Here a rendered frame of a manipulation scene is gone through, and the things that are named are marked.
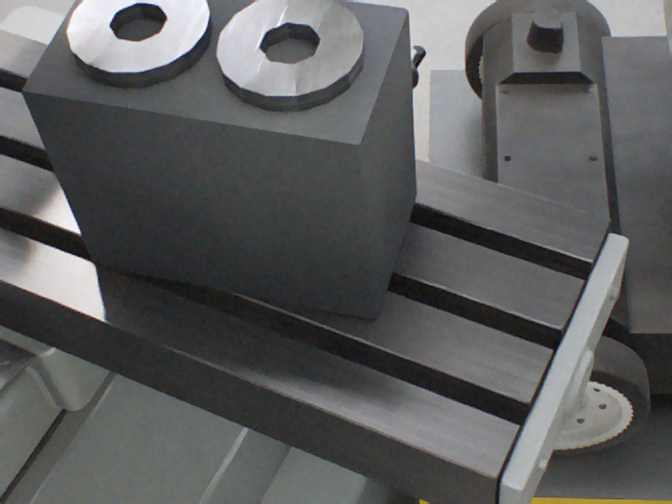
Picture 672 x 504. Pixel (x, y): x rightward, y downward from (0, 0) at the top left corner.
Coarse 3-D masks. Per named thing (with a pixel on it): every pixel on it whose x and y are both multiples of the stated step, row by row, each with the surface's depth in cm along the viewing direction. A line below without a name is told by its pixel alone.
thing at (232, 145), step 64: (128, 0) 75; (192, 0) 74; (256, 0) 75; (320, 0) 73; (64, 64) 73; (128, 64) 71; (192, 64) 72; (256, 64) 70; (320, 64) 70; (384, 64) 71; (64, 128) 74; (128, 128) 72; (192, 128) 70; (256, 128) 69; (320, 128) 68; (384, 128) 73; (64, 192) 80; (128, 192) 78; (192, 192) 76; (256, 192) 74; (320, 192) 72; (384, 192) 76; (128, 256) 85; (192, 256) 82; (256, 256) 80; (320, 256) 78; (384, 256) 80
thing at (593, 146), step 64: (512, 64) 144; (576, 64) 143; (640, 64) 148; (512, 128) 140; (576, 128) 139; (640, 128) 142; (576, 192) 134; (640, 192) 136; (640, 256) 130; (640, 320) 125
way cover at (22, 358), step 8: (0, 344) 93; (8, 344) 93; (0, 352) 92; (8, 352) 92; (16, 352) 92; (24, 352) 92; (0, 360) 91; (8, 360) 91; (16, 360) 91; (24, 360) 92; (32, 360) 92; (0, 368) 91; (8, 368) 91; (16, 368) 91; (24, 368) 91; (0, 376) 90; (8, 376) 90; (16, 376) 90; (0, 384) 90; (8, 384) 90; (0, 392) 89
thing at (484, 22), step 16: (512, 0) 153; (528, 0) 152; (544, 0) 152; (560, 0) 152; (576, 0) 153; (480, 16) 157; (496, 16) 154; (592, 16) 153; (480, 32) 155; (608, 32) 156; (480, 48) 156; (480, 64) 159; (480, 80) 161
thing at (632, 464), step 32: (448, 96) 170; (448, 128) 167; (480, 128) 166; (448, 160) 163; (480, 160) 163; (608, 448) 135; (640, 448) 135; (544, 480) 133; (576, 480) 133; (608, 480) 133; (640, 480) 132
